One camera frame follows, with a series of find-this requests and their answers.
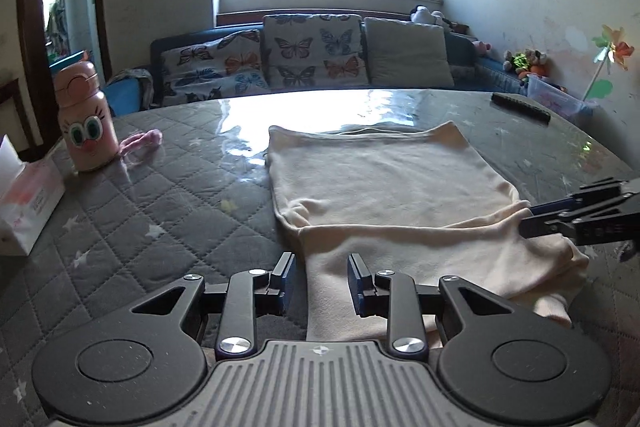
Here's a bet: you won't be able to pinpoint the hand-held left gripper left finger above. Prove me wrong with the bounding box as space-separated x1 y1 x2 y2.
130 252 297 358

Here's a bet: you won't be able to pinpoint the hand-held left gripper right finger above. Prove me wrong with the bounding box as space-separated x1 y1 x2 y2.
347 252 512 355

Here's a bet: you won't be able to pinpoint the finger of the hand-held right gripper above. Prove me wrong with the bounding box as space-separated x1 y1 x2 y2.
519 211 582 239
529 178 640 215

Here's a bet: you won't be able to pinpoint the cream long-sleeve top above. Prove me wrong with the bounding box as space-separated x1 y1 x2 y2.
267 121 591 343

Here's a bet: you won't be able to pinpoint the hanging clothes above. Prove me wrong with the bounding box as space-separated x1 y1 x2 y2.
46 3 67 58

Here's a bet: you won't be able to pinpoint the clear plastic storage box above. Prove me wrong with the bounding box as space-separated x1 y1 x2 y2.
526 74 600 126

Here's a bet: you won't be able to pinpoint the black remote control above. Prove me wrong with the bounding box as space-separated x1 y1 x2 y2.
491 92 552 124

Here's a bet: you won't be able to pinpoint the grey quilted table cover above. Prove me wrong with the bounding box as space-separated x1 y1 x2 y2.
0 88 640 427

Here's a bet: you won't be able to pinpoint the colourful paper pinwheel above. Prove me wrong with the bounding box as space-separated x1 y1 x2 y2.
581 24 632 104

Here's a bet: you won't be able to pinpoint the pile of small plush toys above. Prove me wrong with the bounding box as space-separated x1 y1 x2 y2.
502 49 550 80

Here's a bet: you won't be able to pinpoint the dark blue sofa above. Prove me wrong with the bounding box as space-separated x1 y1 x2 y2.
150 11 531 108

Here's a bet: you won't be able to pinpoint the plain grey cushion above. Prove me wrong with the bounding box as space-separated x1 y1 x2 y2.
363 17 457 90

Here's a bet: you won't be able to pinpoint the butterfly print cushion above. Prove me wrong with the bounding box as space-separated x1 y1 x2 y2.
262 14 370 88
161 29 272 106

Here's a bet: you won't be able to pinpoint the white plush toy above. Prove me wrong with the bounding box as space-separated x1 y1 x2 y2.
409 5 447 26

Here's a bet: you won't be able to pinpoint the blue blanket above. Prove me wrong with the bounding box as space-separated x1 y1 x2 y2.
106 68 155 116

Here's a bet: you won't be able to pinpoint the pink cartoon-face bottle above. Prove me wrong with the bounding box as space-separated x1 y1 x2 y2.
54 51 120 172

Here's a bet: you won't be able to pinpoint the pink and white tissue box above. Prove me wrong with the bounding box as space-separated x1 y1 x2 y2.
0 133 67 257

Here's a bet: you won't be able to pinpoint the blue storage bin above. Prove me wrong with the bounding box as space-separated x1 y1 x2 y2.
49 51 87 70

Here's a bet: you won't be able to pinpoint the pink bottle strap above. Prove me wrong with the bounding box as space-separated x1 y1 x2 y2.
117 130 164 158

